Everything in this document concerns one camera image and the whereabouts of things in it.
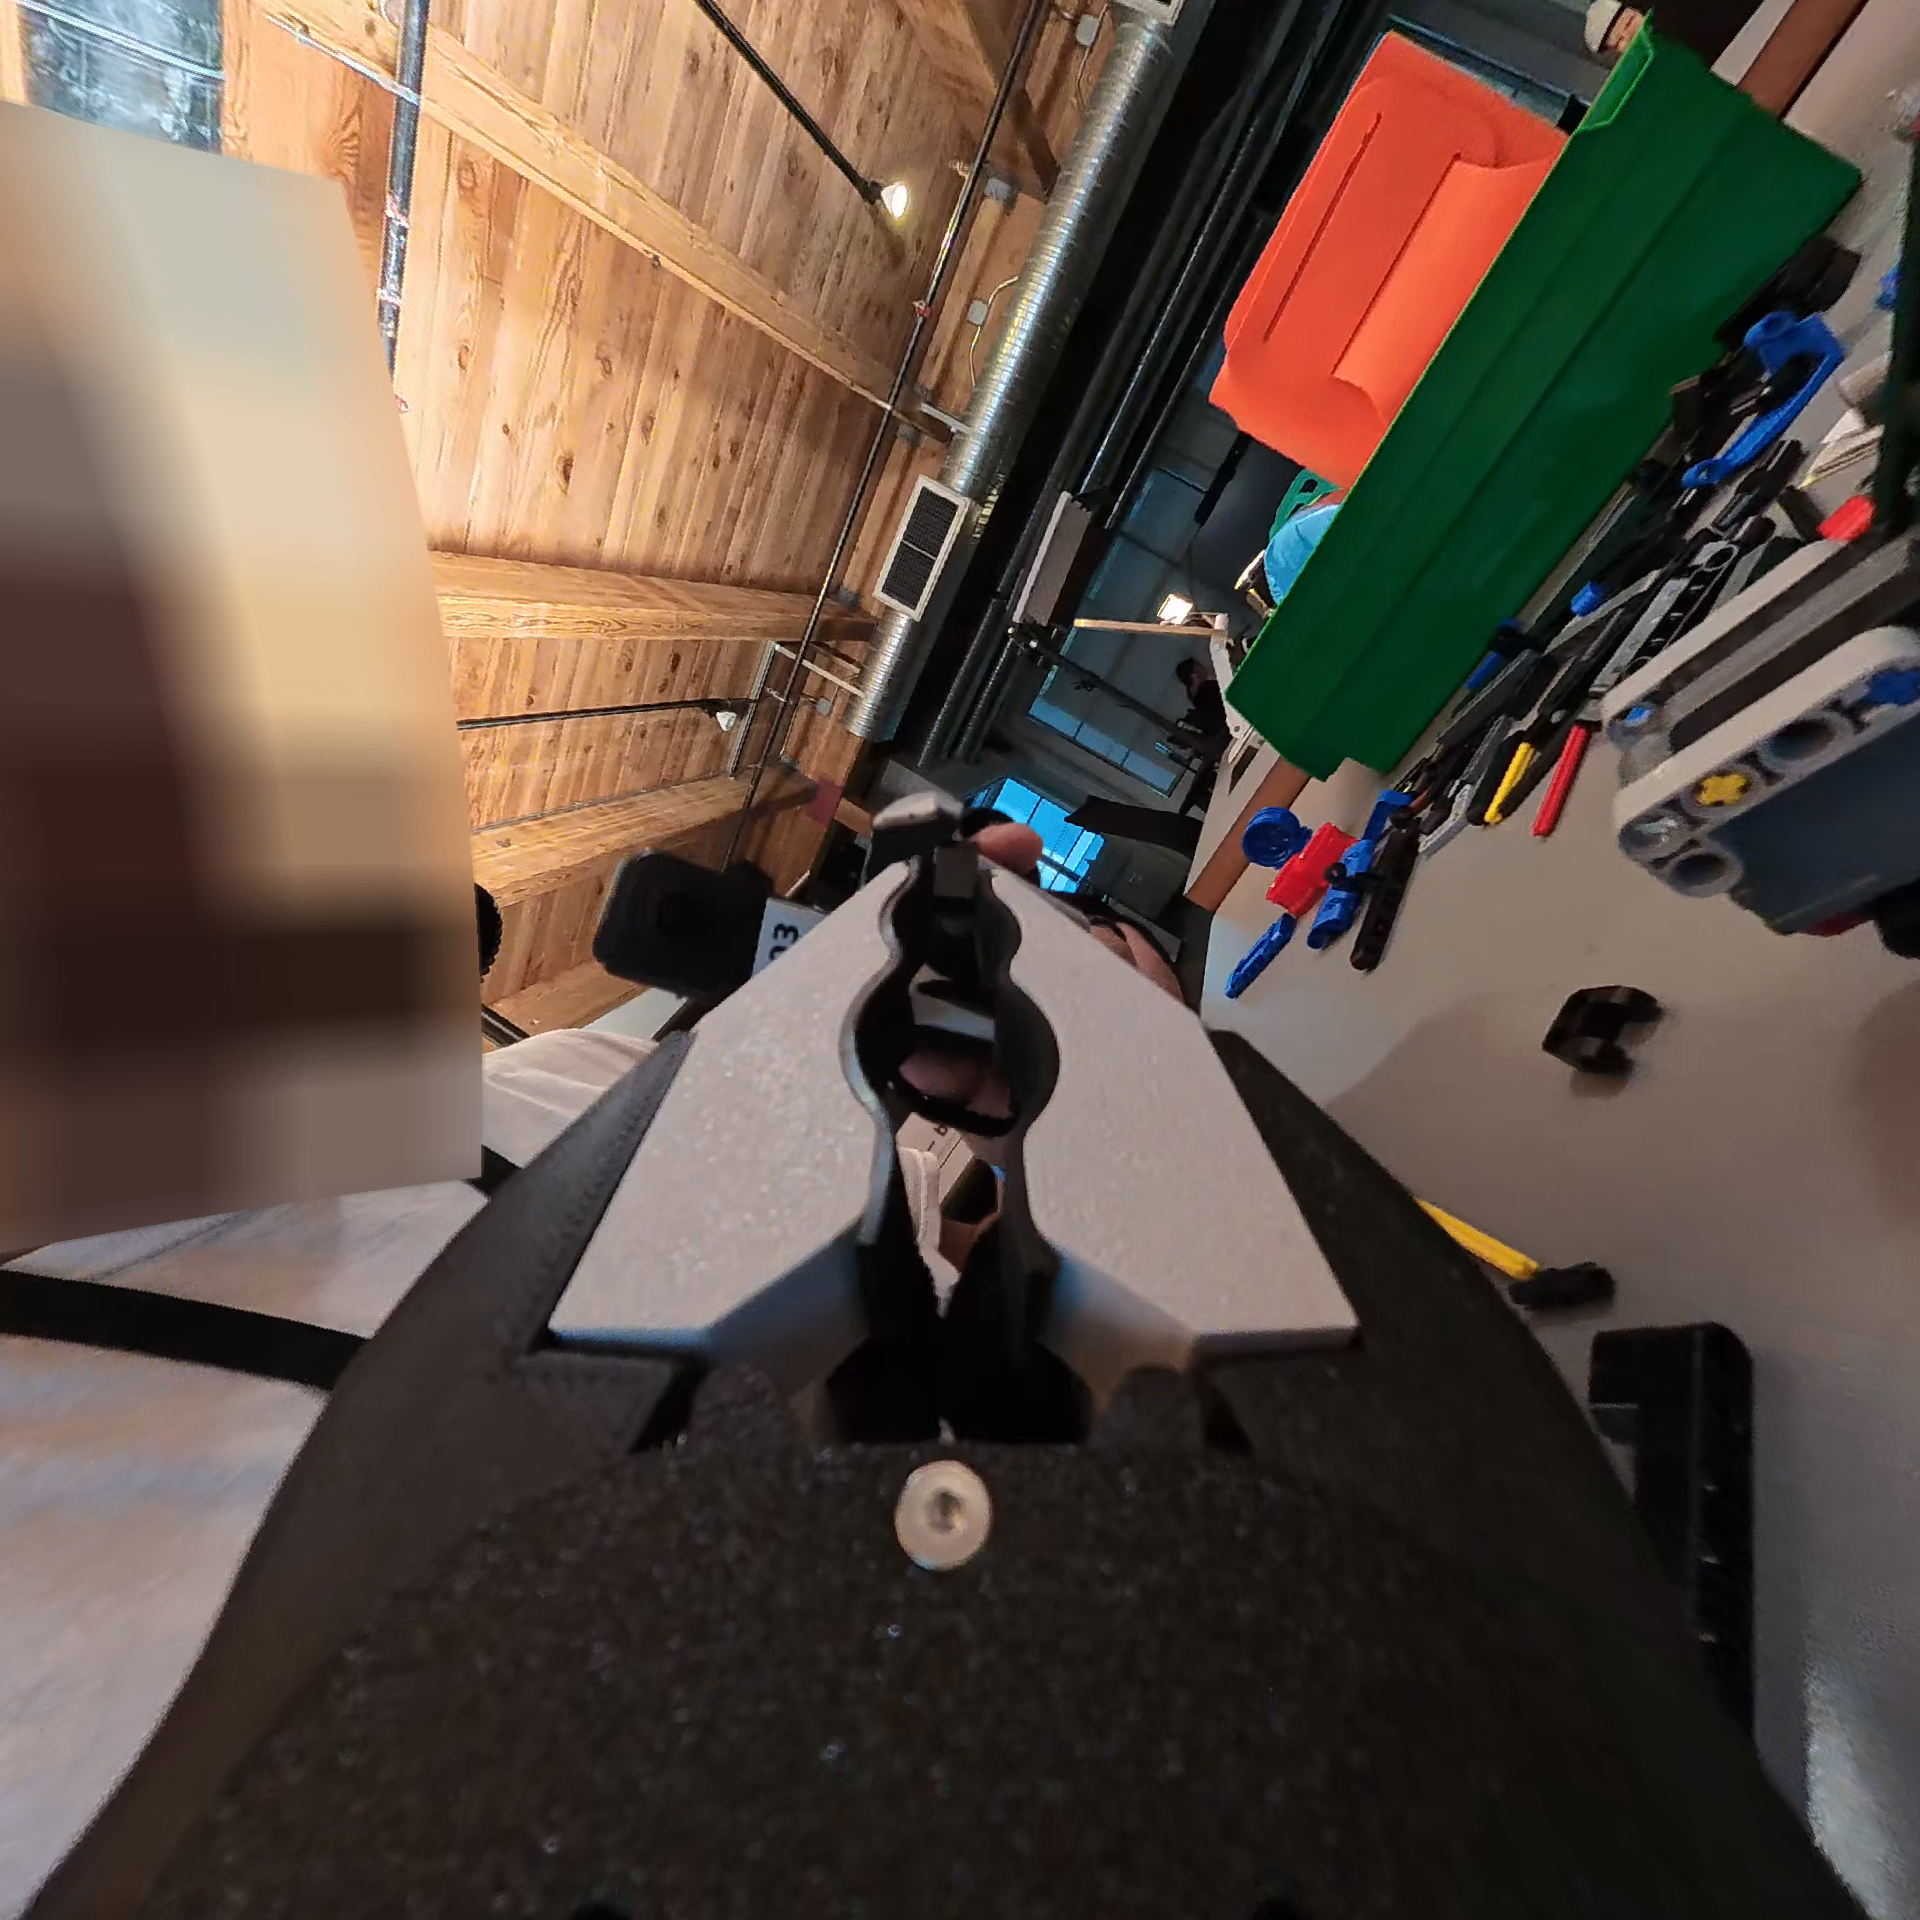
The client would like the partly built lego model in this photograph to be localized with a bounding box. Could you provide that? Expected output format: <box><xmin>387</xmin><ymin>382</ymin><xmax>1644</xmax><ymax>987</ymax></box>
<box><xmin>1592</xmin><ymin>531</ymin><xmax>1920</xmax><ymax>943</ymax></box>

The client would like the black angled lego beam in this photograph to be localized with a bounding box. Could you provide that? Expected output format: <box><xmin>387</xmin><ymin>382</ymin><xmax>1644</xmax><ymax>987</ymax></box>
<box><xmin>1588</xmin><ymin>1319</ymin><xmax>1759</xmax><ymax>1736</ymax></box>

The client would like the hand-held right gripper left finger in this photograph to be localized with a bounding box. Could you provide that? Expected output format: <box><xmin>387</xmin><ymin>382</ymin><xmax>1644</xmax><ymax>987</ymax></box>
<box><xmin>547</xmin><ymin>859</ymin><xmax>944</xmax><ymax>1411</ymax></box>

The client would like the pile of black lego beams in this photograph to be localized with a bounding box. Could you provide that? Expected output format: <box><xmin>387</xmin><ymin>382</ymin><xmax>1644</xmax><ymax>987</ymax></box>
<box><xmin>1222</xmin><ymin>243</ymin><xmax>1894</xmax><ymax>1004</ymax></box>

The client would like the person's left hand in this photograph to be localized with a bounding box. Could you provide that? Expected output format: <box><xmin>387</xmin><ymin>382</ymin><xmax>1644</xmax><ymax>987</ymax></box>
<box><xmin>970</xmin><ymin>820</ymin><xmax>1201</xmax><ymax>1004</ymax></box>

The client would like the green plastic bin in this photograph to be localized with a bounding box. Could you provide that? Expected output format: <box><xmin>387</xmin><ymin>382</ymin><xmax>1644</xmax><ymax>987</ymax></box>
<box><xmin>1222</xmin><ymin>12</ymin><xmax>1866</xmax><ymax>780</ymax></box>

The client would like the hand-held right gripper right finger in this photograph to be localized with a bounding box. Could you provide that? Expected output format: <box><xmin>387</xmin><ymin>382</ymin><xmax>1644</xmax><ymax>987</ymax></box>
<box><xmin>976</xmin><ymin>865</ymin><xmax>1359</xmax><ymax>1416</ymax></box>

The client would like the silver ventilation duct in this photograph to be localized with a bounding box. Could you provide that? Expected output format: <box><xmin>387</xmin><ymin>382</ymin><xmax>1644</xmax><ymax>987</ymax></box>
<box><xmin>846</xmin><ymin>0</ymin><xmax>1187</xmax><ymax>744</ymax></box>

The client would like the yellow lego axle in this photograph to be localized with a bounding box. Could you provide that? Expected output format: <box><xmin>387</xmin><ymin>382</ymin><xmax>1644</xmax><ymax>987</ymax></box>
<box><xmin>1414</xmin><ymin>1196</ymin><xmax>1539</xmax><ymax>1281</ymax></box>

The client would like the orange plastic bin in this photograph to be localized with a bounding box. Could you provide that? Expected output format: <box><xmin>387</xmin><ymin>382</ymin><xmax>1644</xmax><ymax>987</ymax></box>
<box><xmin>1207</xmin><ymin>28</ymin><xmax>1573</xmax><ymax>491</ymax></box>

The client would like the black lego connector piece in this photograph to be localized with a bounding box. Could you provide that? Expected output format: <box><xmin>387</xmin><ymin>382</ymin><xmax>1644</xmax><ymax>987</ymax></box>
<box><xmin>1539</xmin><ymin>982</ymin><xmax>1668</xmax><ymax>1074</ymax></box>

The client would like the white vent grille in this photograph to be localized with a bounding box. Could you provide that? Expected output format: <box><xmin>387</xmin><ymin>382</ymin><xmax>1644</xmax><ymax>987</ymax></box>
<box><xmin>873</xmin><ymin>477</ymin><xmax>970</xmax><ymax>622</ymax></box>

